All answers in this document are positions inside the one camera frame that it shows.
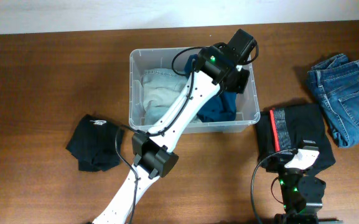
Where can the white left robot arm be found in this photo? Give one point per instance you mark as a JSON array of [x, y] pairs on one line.
[[217, 68]]

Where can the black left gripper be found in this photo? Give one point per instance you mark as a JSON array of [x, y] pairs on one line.
[[239, 83]]

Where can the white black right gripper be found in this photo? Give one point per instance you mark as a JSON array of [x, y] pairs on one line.
[[275, 161]]

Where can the light blue jeans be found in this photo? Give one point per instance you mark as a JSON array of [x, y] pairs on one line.
[[161, 87]]

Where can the black shorts with red stripe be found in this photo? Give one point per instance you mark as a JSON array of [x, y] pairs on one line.
[[293, 127]]

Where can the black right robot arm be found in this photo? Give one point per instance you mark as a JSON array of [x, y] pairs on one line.
[[302, 194]]

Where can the black Nike shirt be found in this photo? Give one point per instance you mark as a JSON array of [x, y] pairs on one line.
[[96, 144]]

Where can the teal shirt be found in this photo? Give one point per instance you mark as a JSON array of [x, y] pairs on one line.
[[220, 108]]

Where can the dark blue folded jeans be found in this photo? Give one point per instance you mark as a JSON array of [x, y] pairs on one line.
[[335, 85]]

